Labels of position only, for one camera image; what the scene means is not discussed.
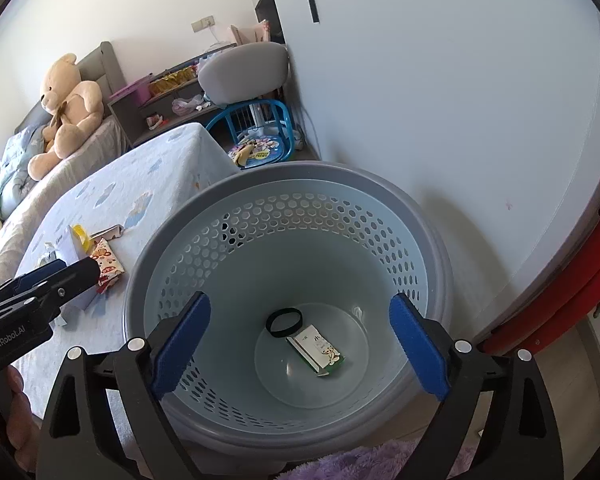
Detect beige bed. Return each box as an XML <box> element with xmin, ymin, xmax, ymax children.
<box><xmin>0</xmin><ymin>115</ymin><xmax>128</xmax><ymax>291</ymax></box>

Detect silvery white plastic packet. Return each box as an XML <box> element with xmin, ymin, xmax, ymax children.
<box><xmin>91</xmin><ymin>225</ymin><xmax>126</xmax><ymax>242</ymax></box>

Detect blue patterned pillow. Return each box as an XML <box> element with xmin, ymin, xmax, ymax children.
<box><xmin>0</xmin><ymin>125</ymin><xmax>47</xmax><ymax>211</ymax></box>

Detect black hair band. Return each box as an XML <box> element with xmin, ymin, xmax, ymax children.
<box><xmin>266</xmin><ymin>307</ymin><xmax>303</xmax><ymax>339</ymax></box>

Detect white wrappers in basket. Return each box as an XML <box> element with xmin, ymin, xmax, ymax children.
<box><xmin>286</xmin><ymin>325</ymin><xmax>347</xmax><ymax>378</ymax></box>

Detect grey perforated plastic basket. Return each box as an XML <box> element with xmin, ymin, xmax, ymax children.
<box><xmin>123</xmin><ymin>161</ymin><xmax>455</xmax><ymax>462</ymax></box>

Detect white fan heater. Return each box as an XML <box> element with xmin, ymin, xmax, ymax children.
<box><xmin>230</xmin><ymin>102</ymin><xmax>276</xmax><ymax>137</ymax></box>

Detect red patterned paper cup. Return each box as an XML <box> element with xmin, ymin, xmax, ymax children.
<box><xmin>91</xmin><ymin>237</ymin><xmax>126</xmax><ymax>293</ymax></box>

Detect white tissue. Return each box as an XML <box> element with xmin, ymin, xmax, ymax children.
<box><xmin>35</xmin><ymin>242</ymin><xmax>63</xmax><ymax>268</ymax></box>

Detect grey shelf unit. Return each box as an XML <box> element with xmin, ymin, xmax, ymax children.
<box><xmin>107</xmin><ymin>52</ymin><xmax>221</xmax><ymax>148</ymax></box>

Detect pink storage box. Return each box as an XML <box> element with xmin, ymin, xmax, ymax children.
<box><xmin>109</xmin><ymin>74</ymin><xmax>153</xmax><ymax>108</ymax></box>

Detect red hoop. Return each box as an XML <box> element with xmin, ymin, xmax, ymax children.
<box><xmin>480</xmin><ymin>205</ymin><xmax>600</xmax><ymax>356</ymax></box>

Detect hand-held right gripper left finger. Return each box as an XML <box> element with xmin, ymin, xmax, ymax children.
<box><xmin>36</xmin><ymin>291</ymin><xmax>212</xmax><ymax>480</ymax></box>

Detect grey padded chair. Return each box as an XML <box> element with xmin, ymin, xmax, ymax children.
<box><xmin>197</xmin><ymin>42</ymin><xmax>290</xmax><ymax>106</ymax></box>

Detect blue child's chair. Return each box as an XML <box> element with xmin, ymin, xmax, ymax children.
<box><xmin>204</xmin><ymin>100</ymin><xmax>296</xmax><ymax>167</ymax></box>

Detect person's left hand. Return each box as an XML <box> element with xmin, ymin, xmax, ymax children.
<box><xmin>2</xmin><ymin>364</ymin><xmax>43</xmax><ymax>463</ymax></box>

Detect purple fluffy rug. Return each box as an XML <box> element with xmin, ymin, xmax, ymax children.
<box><xmin>275</xmin><ymin>437</ymin><xmax>476</xmax><ymax>480</ymax></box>

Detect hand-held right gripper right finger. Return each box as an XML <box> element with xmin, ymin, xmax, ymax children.
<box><xmin>389</xmin><ymin>292</ymin><xmax>565</xmax><ymax>480</ymax></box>

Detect white plastic bag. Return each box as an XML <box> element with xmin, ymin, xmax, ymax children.
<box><xmin>172</xmin><ymin>96</ymin><xmax>204</xmax><ymax>116</ymax></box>

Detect tall light blue carton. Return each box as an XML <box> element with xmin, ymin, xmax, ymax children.
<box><xmin>55</xmin><ymin>225</ymin><xmax>102</xmax><ymax>311</ymax></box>

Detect gold wrapped packets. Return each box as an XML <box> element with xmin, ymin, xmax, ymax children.
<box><xmin>150</xmin><ymin>69</ymin><xmax>199</xmax><ymax>96</ymax></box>

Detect light blue printed blanket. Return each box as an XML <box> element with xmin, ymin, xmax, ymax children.
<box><xmin>15</xmin><ymin>122</ymin><xmax>242</xmax><ymax>461</ymax></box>

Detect grey bed headboard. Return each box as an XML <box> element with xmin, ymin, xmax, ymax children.
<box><xmin>15</xmin><ymin>41</ymin><xmax>128</xmax><ymax>151</ymax></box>

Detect beige teddy bear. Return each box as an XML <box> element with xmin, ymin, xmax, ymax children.
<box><xmin>27</xmin><ymin>52</ymin><xmax>105</xmax><ymax>181</ymax></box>

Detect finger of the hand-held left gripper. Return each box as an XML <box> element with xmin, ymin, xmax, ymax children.
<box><xmin>0</xmin><ymin>259</ymin><xmax>70</xmax><ymax>303</ymax></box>
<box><xmin>25</xmin><ymin>256</ymin><xmax>102</xmax><ymax>311</ymax></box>

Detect white wardrobe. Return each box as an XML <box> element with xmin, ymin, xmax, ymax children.
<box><xmin>245</xmin><ymin>0</ymin><xmax>600</xmax><ymax>342</ymax></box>

